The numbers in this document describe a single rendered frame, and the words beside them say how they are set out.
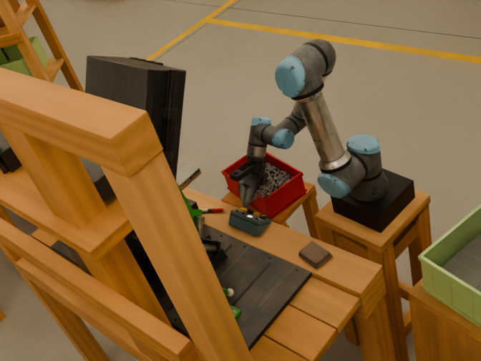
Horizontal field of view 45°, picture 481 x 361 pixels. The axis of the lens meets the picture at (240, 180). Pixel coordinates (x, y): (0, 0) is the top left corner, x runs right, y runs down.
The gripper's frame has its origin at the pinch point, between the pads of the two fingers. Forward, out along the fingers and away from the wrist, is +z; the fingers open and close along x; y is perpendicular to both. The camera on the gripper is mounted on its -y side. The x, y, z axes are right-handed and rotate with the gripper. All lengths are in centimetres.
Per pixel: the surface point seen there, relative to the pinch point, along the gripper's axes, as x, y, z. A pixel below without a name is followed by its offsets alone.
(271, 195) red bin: -4.4, 10.9, -4.3
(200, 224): -3.6, -27.5, 3.5
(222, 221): 6.3, -4.4, 8.6
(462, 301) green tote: -88, 6, 6
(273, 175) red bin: 6.9, 24.8, -8.5
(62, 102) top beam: -40, -110, -45
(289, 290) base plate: -39.3, -16.5, 17.0
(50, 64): 275, 72, -23
